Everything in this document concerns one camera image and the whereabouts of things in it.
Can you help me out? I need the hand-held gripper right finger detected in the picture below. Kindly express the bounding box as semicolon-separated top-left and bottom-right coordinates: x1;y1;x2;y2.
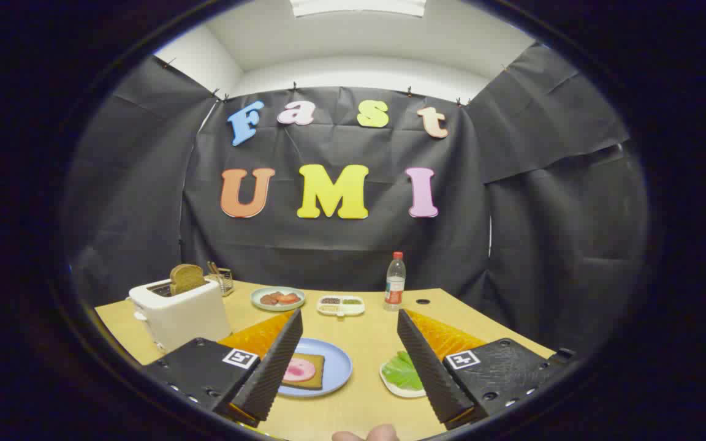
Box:
397;308;576;431

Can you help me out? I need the ceiling light panel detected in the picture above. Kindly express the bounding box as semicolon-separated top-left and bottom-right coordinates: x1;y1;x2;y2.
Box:
290;0;427;18

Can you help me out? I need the white divided seasoning dish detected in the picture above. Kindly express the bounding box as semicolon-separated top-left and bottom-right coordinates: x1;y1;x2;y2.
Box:
317;295;366;317

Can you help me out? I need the blue round plate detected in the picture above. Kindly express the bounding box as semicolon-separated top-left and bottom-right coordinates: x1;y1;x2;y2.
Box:
278;338;353;398

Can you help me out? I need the green lettuce leaf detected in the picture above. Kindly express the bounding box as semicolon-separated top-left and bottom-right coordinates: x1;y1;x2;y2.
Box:
382;351;424;391

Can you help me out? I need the brown bread slice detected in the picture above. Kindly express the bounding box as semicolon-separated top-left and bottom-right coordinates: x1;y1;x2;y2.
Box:
170;264;207;296
283;353;325;391

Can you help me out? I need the white toaster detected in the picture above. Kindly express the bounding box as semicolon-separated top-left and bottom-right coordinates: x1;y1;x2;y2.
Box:
127;277;232;354

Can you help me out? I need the pale green round plate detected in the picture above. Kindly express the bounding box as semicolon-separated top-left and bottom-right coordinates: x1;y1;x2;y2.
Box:
251;287;306;312

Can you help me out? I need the clear plastic water bottle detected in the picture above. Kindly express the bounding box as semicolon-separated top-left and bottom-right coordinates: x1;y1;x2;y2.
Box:
384;252;407;312

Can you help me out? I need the white square plate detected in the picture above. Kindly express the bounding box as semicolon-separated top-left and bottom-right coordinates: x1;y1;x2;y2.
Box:
379;358;427;399

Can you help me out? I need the metal wire utensil holder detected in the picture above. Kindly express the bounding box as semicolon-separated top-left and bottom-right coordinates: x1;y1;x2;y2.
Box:
207;262;235;297

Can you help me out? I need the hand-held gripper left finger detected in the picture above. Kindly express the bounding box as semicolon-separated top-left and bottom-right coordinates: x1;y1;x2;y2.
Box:
143;308;303;428

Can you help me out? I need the pink ham slice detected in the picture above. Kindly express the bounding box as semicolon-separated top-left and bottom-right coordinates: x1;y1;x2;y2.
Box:
284;358;316;383

